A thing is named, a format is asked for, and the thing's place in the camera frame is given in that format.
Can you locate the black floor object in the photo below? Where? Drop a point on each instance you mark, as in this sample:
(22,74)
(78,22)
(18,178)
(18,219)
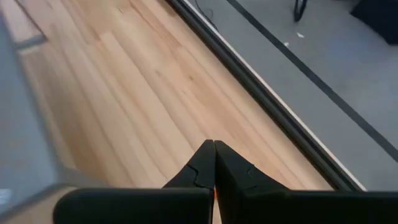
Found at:
(379,18)

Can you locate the small orange red fruit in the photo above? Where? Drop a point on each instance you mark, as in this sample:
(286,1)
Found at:
(215,194)

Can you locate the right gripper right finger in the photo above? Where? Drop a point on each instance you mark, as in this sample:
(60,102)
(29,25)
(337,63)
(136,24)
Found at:
(280,208)

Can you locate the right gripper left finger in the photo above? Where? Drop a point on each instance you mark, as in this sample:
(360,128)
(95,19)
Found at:
(140,207)

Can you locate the grey perforated metal shelf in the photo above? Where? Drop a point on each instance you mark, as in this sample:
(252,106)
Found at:
(18,124)

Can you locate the black aluminium table frame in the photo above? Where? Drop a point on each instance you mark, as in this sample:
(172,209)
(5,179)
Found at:
(264,93)

